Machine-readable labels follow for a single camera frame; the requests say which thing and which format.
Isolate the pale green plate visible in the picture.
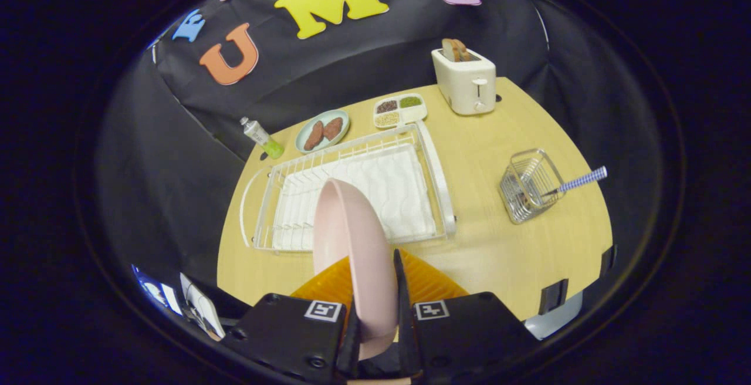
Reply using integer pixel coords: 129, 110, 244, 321
295, 109, 351, 154

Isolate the metal wire basket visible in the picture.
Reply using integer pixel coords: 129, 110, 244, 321
499, 148, 566, 225

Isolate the pink plate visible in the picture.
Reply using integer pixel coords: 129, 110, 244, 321
313, 178, 400, 361

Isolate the brown toast slice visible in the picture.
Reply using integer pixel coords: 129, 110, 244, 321
441, 38, 473, 62

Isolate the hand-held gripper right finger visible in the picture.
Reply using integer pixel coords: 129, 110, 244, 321
392, 248, 542, 383

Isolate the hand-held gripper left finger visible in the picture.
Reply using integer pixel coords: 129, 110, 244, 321
220, 256, 363, 385

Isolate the white divided snack tray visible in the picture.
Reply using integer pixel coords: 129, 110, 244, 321
373, 93, 428, 130

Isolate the white dish rack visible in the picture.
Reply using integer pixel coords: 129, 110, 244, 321
239, 122, 457, 254

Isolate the white toaster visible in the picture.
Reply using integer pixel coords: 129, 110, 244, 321
431, 48, 497, 116

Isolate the green liquid bottle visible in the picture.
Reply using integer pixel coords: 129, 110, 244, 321
239, 117, 285, 160

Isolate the blue checked handle spoon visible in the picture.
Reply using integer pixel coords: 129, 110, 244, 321
543, 166, 608, 198

